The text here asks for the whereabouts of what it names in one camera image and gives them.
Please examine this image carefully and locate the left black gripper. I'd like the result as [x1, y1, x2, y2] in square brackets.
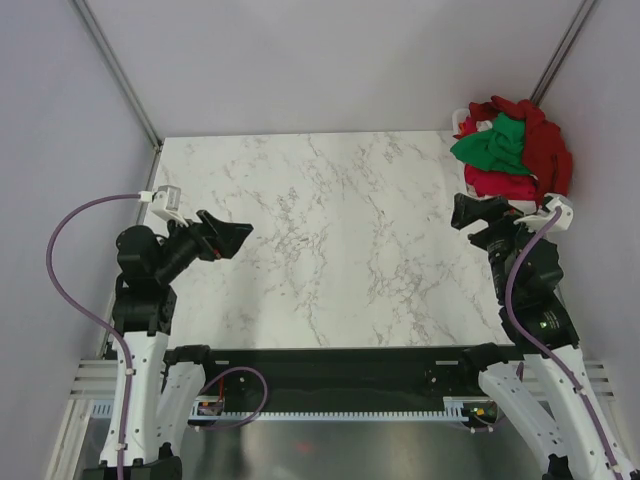
[154, 208, 252, 282]

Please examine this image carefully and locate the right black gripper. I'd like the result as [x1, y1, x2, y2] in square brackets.
[451, 192, 548, 300]

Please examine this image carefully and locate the dark red t shirt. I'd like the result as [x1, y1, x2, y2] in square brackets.
[469, 95, 573, 203]

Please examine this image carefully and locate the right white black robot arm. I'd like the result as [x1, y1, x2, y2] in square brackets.
[451, 193, 639, 479]

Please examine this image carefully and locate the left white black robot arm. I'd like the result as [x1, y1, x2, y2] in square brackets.
[82, 210, 253, 479]

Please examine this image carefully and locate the bright red t shirt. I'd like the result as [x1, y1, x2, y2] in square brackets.
[464, 165, 537, 201]

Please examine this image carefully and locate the green t shirt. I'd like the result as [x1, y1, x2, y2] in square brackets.
[450, 113, 532, 175]

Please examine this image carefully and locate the white laundry basket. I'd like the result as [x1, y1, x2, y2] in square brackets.
[452, 108, 493, 199]

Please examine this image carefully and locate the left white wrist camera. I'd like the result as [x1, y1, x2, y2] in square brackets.
[138, 185, 187, 225]

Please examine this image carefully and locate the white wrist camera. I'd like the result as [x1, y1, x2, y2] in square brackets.
[514, 193, 574, 233]
[138, 185, 187, 225]

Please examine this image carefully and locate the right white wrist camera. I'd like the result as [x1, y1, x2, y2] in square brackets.
[514, 193, 574, 233]

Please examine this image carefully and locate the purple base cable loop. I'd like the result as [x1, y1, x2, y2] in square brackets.
[187, 366, 269, 432]

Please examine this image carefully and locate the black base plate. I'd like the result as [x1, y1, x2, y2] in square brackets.
[164, 344, 522, 412]

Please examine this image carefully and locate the white slotted cable duct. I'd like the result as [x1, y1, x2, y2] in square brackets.
[89, 397, 501, 421]

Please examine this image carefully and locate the right aluminium frame post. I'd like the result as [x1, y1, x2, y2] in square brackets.
[529, 0, 601, 106]

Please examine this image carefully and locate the aluminium frame post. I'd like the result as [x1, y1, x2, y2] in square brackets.
[529, 0, 601, 106]
[70, 0, 163, 153]

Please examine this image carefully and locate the left aluminium frame post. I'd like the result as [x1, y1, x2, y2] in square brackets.
[70, 0, 163, 153]

